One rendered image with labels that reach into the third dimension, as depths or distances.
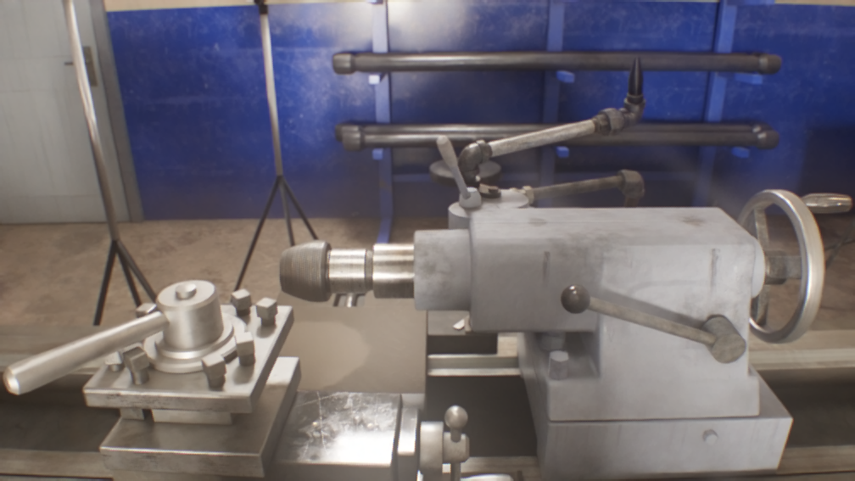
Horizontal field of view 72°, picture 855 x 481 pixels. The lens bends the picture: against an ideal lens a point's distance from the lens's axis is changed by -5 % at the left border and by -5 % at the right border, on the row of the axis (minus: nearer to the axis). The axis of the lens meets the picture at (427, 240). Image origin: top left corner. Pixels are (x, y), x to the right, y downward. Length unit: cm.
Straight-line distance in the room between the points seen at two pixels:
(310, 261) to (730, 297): 56
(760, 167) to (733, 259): 362
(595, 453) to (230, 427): 48
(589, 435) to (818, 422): 59
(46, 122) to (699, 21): 408
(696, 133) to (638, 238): 289
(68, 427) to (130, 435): 65
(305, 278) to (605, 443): 46
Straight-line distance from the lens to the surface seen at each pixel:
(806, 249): 91
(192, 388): 61
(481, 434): 115
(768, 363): 127
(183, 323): 63
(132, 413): 71
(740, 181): 446
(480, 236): 81
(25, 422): 140
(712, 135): 374
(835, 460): 109
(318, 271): 85
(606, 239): 83
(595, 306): 77
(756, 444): 97
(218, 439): 66
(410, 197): 402
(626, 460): 92
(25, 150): 469
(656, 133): 363
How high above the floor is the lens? 148
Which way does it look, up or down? 23 degrees down
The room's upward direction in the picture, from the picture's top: 1 degrees counter-clockwise
